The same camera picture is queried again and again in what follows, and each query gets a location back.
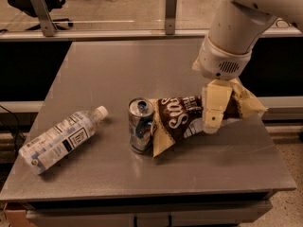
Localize black floor cable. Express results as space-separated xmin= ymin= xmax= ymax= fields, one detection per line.
xmin=275 ymin=17 xmax=293 ymax=28

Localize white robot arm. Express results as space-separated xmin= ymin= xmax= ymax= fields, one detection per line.
xmin=194 ymin=0 xmax=303 ymax=133

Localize metal glass bracket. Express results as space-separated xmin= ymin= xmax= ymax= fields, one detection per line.
xmin=30 ymin=0 xmax=57 ymax=37
xmin=165 ymin=0 xmax=177 ymax=35

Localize brown chip bag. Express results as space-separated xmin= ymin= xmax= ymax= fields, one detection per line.
xmin=151 ymin=79 xmax=267 ymax=157

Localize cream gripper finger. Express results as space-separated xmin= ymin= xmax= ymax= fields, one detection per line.
xmin=202 ymin=79 xmax=232 ymax=134
xmin=192 ymin=59 xmax=201 ymax=71

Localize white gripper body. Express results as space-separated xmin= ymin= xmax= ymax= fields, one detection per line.
xmin=198 ymin=37 xmax=252 ymax=79

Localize black cable at left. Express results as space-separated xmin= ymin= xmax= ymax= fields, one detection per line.
xmin=0 ymin=104 xmax=23 ymax=163

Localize left metal glass bracket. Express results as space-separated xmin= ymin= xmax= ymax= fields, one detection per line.
xmin=30 ymin=0 xmax=57 ymax=37

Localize dented silver redbull can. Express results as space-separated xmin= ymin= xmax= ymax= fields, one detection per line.
xmin=128 ymin=97 xmax=154 ymax=153

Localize clear plastic water bottle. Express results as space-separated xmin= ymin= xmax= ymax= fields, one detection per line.
xmin=19 ymin=106 xmax=108 ymax=175

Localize grey table drawer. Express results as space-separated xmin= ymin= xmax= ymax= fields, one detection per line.
xmin=26 ymin=201 xmax=273 ymax=227

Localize middle metal glass bracket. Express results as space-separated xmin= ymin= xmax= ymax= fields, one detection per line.
xmin=165 ymin=0 xmax=177 ymax=35

